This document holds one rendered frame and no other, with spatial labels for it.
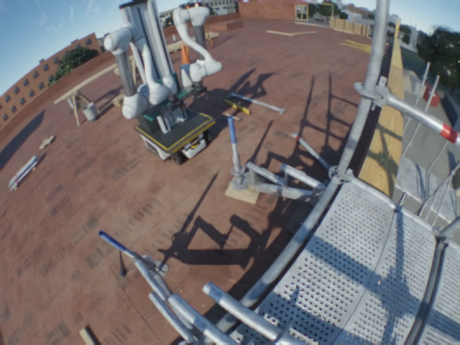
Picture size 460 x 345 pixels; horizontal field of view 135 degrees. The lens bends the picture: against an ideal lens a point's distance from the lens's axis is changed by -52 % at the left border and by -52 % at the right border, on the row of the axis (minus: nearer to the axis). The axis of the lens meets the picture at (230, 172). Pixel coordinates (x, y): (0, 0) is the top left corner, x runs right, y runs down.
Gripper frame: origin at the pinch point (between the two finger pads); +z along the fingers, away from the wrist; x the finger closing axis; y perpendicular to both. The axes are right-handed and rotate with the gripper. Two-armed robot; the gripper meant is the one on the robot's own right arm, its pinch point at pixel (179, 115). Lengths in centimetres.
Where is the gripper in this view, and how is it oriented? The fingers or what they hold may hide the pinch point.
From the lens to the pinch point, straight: 176.2
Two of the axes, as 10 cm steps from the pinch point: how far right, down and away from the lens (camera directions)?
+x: -6.7, 6.1, -4.2
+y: -7.4, -4.5, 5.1
